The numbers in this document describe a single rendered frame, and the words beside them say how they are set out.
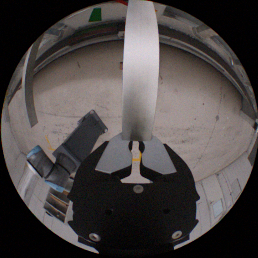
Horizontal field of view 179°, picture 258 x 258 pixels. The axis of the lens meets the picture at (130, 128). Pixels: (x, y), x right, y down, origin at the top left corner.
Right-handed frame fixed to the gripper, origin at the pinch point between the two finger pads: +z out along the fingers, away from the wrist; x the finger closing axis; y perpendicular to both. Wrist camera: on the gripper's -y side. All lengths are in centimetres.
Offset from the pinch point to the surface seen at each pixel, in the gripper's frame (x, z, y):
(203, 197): 222, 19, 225
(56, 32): -27.4, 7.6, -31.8
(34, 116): -23.5, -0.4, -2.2
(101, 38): -30, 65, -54
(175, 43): 36, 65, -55
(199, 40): 21.2, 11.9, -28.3
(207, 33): 20.7, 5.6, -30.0
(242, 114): 250, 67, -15
